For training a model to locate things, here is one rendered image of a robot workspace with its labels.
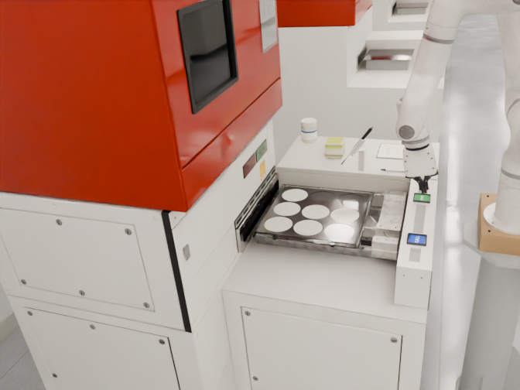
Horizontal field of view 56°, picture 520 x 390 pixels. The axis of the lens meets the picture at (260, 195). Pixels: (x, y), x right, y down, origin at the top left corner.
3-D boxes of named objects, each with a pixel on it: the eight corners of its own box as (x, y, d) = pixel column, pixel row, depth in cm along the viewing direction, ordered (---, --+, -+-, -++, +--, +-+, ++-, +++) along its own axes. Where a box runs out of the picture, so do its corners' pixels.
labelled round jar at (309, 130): (299, 142, 219) (299, 122, 214) (303, 137, 225) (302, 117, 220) (315, 143, 217) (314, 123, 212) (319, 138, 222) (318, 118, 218)
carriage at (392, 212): (371, 257, 160) (371, 249, 158) (384, 202, 189) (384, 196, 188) (396, 260, 157) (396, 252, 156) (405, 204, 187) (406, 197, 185)
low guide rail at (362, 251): (256, 243, 177) (255, 236, 176) (258, 240, 179) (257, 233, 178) (398, 261, 161) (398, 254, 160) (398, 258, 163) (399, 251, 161)
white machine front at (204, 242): (185, 331, 141) (160, 212, 122) (272, 196, 207) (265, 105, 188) (195, 333, 140) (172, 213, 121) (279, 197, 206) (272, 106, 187)
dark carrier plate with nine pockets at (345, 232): (255, 233, 170) (254, 231, 170) (283, 187, 198) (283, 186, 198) (354, 245, 159) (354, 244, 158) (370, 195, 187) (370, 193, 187)
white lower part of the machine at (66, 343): (69, 449, 202) (3, 295, 163) (165, 315, 269) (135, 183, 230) (226, 500, 179) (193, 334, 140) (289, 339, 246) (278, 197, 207)
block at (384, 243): (371, 248, 159) (371, 241, 157) (373, 242, 162) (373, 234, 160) (397, 251, 156) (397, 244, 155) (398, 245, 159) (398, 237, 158)
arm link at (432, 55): (450, 49, 131) (417, 148, 148) (456, 35, 143) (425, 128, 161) (416, 41, 134) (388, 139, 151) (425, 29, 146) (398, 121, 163)
